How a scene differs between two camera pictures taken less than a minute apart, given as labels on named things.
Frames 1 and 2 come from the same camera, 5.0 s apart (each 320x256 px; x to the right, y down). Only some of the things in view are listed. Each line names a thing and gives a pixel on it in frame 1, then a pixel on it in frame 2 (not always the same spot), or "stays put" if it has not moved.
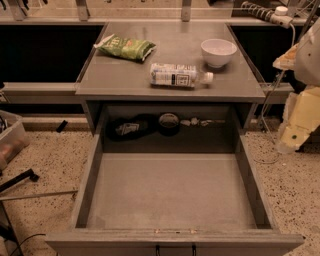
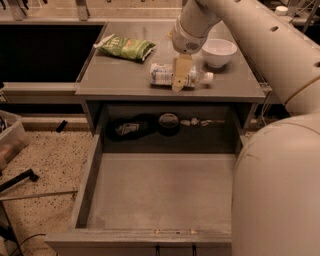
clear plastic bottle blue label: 178,75 stays put
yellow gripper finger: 301,117 → 187,45
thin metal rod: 38,195 stays put
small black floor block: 61,126 stays put
